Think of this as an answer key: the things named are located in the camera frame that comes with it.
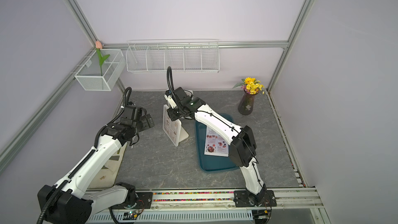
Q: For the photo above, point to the dark glass vase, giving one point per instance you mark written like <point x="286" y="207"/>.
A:
<point x="246" y="104"/>

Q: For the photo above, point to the white vented cable duct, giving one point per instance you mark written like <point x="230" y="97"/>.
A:
<point x="177" y="217"/>

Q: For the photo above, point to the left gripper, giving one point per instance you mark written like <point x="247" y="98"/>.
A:
<point x="150" y="121"/>

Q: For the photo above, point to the pink artificial tulip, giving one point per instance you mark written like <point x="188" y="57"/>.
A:
<point x="101" y="58"/>

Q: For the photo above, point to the teal plastic tray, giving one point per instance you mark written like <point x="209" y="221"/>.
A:
<point x="240" y="141"/>

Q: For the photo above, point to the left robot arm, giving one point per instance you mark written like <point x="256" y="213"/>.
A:
<point x="66" y="202"/>

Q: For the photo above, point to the special menu sheet top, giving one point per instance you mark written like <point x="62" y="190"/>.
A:
<point x="215" y="145"/>

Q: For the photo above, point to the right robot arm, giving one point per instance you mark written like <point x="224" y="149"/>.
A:
<point x="253" y="181"/>

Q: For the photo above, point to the dim sum menu sheet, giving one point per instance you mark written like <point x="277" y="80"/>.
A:
<point x="172" y="129"/>

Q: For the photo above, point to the white mesh wall basket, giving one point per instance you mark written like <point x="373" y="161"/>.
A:
<point x="89" y="75"/>

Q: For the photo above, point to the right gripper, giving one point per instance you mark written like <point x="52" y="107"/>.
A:
<point x="170" y="112"/>

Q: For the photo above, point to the yellow flower bouquet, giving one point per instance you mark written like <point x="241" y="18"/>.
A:
<point x="251" y="86"/>

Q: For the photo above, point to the white menu holder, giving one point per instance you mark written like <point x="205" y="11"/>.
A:
<point x="181" y="98"/>
<point x="183" y="133"/>

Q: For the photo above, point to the white wire wall shelf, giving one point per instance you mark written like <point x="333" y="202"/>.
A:
<point x="182" y="55"/>

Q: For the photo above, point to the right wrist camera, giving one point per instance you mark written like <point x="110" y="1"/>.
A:
<point x="169" y="97"/>

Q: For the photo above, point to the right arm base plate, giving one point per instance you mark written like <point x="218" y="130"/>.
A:
<point x="244" y="198"/>

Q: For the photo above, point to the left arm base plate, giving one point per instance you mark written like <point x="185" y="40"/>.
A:
<point x="143" y="200"/>

